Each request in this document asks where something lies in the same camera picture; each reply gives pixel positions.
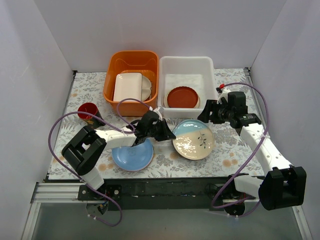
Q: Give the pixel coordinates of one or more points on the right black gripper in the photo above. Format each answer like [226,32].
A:
[213,111]

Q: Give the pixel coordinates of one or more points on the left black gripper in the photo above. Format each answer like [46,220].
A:
[159,129]

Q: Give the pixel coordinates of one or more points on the blue beige plate with sprig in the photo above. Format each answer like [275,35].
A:
[194,139]

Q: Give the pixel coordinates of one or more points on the cream green plate with sprig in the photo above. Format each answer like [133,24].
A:
[165,101]

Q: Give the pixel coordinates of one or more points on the red-brown round plate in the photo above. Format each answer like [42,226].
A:
[182,97]

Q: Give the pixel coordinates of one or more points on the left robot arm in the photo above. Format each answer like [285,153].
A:
[83,151]

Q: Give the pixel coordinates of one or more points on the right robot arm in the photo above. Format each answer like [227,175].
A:
[283,184]

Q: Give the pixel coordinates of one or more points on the white translucent plastic bin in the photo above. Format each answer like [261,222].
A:
[187,70]

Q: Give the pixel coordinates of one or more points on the white round plate in bin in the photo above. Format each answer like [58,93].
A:
[146,88]

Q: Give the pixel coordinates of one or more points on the orange plastic bin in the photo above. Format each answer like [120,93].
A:
[135,61]

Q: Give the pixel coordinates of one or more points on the floral table mat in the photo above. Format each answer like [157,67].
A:
[229,151]

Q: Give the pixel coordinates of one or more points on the blue round plate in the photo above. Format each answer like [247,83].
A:
[135,158]

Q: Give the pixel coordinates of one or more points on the cream rectangular plate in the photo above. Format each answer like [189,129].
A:
[127,85]

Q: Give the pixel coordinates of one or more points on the red and black mug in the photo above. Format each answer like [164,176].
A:
[86,111]

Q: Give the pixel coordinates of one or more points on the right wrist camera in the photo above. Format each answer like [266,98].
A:
[222,91]

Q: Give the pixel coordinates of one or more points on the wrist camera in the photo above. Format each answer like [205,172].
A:
[222,91]
[158,111]

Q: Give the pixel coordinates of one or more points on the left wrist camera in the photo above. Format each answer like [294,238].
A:
[158,111]

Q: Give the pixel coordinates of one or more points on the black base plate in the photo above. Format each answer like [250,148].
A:
[163,193]

